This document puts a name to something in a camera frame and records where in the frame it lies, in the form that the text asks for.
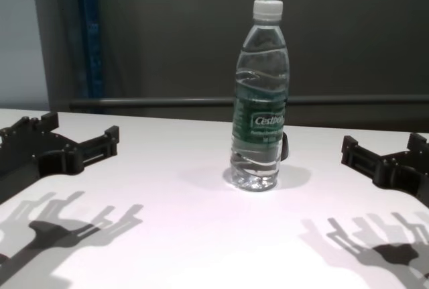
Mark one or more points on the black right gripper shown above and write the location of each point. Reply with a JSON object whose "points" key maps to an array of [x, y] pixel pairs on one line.
{"points": [[409, 175]]}

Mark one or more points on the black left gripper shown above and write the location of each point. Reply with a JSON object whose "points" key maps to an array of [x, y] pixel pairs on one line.
{"points": [[23, 158]]}

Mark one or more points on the clear water bottle green label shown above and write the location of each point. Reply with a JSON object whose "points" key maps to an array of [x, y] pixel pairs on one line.
{"points": [[259, 124]]}

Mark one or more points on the green YES push button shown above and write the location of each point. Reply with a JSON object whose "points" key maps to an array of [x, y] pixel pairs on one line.
{"points": [[286, 146]]}

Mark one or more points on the grey horizontal metal rail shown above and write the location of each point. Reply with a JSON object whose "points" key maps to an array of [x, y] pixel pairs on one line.
{"points": [[151, 102]]}

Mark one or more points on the blue upright metal post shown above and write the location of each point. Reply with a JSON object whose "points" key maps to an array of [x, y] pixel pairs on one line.
{"points": [[90, 34]]}

